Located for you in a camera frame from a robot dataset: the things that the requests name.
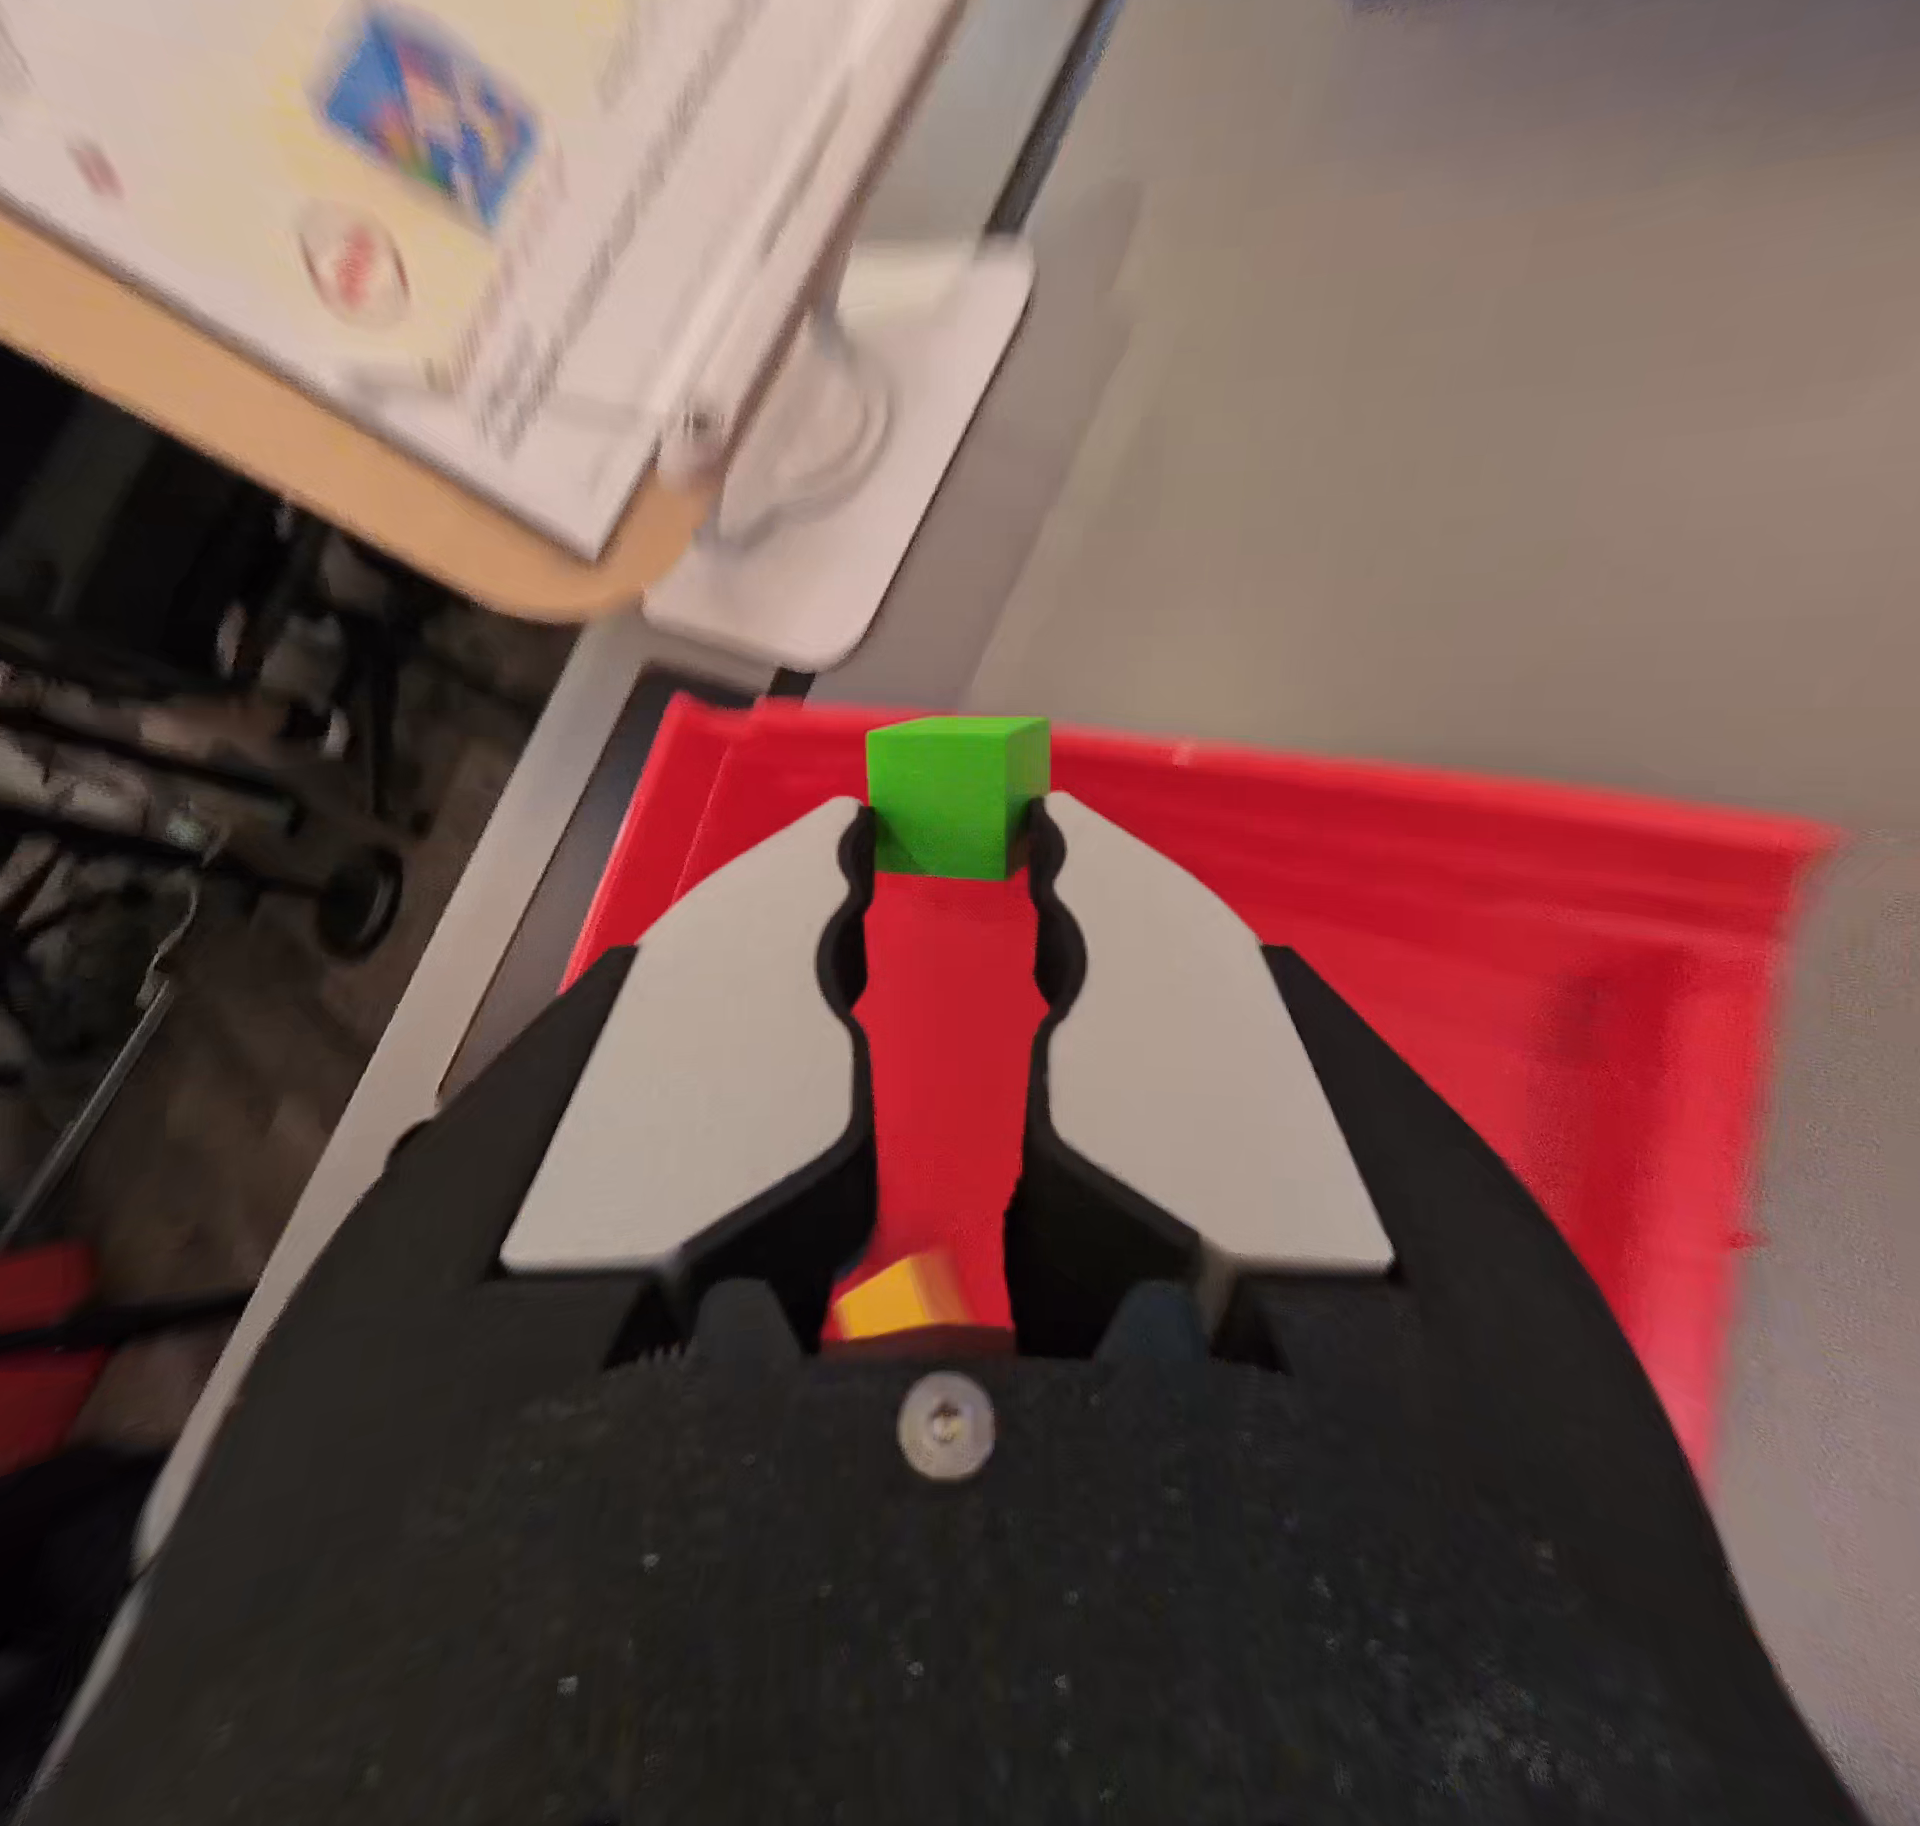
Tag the red plastic bin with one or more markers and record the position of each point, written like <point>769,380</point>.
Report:
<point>1501,958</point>

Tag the red bag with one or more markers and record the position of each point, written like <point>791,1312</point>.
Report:
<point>47,1361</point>

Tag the green wooden cube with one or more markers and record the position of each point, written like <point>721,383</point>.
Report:
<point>957,799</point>

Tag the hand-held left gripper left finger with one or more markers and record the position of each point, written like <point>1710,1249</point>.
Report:
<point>691,1077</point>

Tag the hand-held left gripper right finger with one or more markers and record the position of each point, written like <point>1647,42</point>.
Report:
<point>1215,1077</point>

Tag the yellow wooden block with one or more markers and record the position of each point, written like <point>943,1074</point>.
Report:
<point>895,1300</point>

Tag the clipboard with instruction sheet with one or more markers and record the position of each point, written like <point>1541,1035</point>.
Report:
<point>451,178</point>

